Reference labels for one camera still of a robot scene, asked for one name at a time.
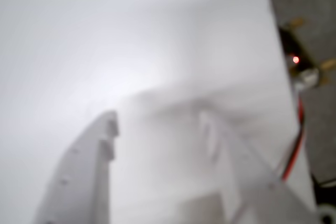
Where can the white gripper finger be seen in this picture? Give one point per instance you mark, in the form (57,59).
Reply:
(78,182)
(257,200)

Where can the motor controller circuit board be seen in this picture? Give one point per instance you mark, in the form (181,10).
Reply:
(294,48)

